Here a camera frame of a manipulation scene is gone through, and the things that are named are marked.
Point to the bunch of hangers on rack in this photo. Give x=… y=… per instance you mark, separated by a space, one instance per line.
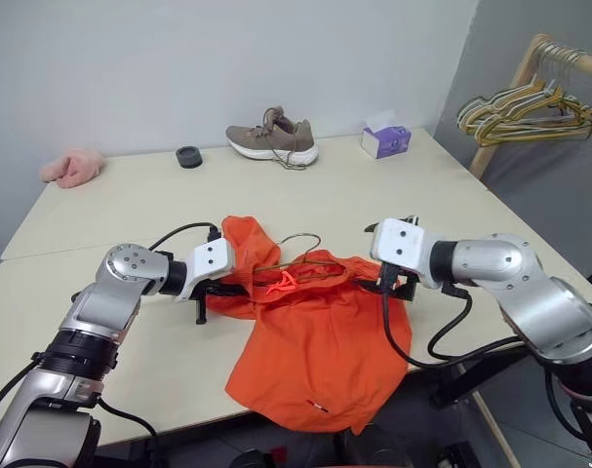
x=576 y=109

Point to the dark rounded shape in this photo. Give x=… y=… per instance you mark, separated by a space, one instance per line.
x=251 y=459

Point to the purple and white tissue box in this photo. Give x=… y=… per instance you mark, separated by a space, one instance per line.
x=393 y=141

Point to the light wooden bar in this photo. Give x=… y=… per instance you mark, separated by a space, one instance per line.
x=493 y=429

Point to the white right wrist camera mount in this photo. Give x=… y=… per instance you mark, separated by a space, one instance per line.
x=403 y=241

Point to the light wooden clothes rack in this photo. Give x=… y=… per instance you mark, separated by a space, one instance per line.
x=524 y=68

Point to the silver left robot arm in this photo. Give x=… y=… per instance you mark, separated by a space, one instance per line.
x=125 y=265

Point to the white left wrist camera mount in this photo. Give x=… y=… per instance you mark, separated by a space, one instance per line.
x=210 y=261

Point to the orange hooded garment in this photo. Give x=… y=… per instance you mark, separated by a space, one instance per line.
x=320 y=341

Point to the grey-brown sneaker with white sole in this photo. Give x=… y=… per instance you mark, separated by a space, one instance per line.
x=271 y=137

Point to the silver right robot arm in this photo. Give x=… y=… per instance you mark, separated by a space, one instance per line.
x=495 y=258

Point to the black metal frame bar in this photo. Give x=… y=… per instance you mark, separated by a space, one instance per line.
x=461 y=385

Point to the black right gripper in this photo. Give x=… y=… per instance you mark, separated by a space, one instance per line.
x=406 y=287

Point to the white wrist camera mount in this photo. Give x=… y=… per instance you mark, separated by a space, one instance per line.
x=403 y=241
x=210 y=261

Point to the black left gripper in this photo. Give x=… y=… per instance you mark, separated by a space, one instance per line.
x=201 y=307

